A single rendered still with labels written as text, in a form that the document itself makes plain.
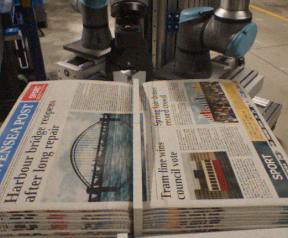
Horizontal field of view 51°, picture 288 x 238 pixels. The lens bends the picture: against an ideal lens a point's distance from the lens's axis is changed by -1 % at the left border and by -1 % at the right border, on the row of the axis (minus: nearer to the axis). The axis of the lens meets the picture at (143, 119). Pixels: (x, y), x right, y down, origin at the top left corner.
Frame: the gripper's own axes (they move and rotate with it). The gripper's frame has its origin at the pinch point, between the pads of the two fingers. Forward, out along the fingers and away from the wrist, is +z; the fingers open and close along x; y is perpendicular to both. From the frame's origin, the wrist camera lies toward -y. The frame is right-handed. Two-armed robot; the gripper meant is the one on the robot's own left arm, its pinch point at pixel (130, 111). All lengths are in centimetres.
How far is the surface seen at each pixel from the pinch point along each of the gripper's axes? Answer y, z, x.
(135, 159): -23.7, 4.7, -1.1
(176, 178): -25.3, 6.6, -5.5
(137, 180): -26.1, 6.5, -1.2
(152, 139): -18.8, 3.0, -3.3
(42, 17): 376, -121, 128
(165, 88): -7.0, -4.0, -6.1
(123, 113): -13.1, -0.2, 0.7
